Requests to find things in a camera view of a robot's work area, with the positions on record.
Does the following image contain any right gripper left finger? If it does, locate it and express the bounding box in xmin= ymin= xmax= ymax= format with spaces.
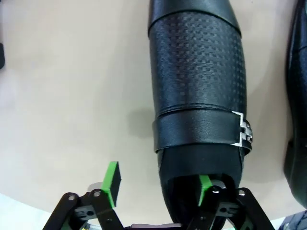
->
xmin=43 ymin=161 xmax=125 ymax=230

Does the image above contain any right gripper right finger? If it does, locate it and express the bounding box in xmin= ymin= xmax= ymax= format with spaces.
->
xmin=187 ymin=174 xmax=274 ymax=230

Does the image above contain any black smooth leather loafer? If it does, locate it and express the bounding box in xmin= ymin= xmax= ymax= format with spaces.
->
xmin=284 ymin=0 xmax=307 ymax=209

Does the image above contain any black textured buckle shoe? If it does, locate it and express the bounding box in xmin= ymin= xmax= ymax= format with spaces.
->
xmin=146 ymin=0 xmax=255 ymax=228

